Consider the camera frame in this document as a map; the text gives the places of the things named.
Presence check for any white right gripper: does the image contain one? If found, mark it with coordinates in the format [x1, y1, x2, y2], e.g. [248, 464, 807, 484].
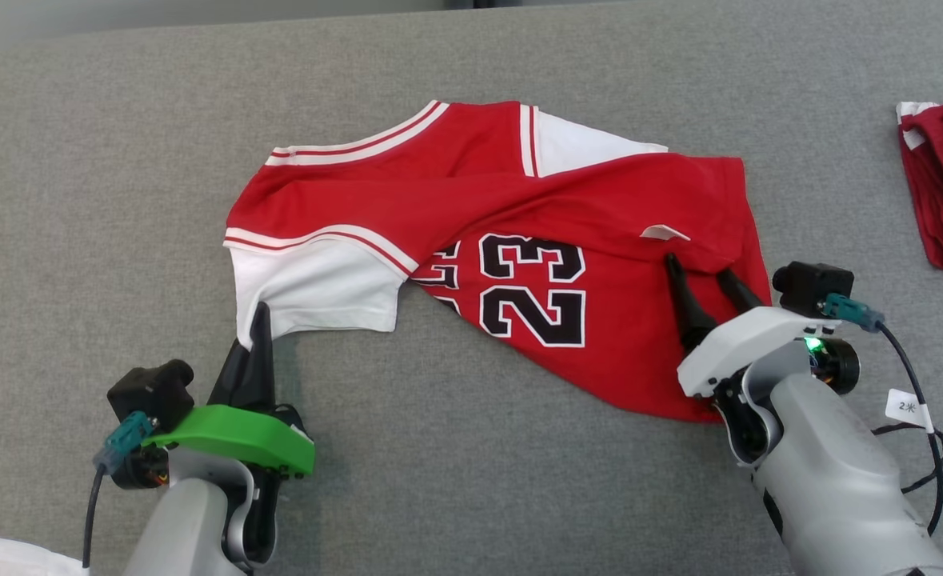
[664, 254, 840, 398]

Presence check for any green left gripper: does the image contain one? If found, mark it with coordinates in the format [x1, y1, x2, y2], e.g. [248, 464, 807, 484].
[142, 302, 316, 478]

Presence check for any red number 23 jersey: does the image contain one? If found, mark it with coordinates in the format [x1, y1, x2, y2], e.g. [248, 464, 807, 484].
[223, 99, 773, 425]

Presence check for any white cloth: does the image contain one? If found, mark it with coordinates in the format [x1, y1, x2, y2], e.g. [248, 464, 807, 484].
[0, 535, 92, 576]

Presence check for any left cable with teal plug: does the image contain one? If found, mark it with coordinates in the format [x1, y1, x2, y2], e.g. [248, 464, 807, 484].
[82, 411, 154, 569]

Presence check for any white cable label tag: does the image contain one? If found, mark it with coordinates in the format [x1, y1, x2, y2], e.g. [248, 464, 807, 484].
[885, 388, 934, 433]

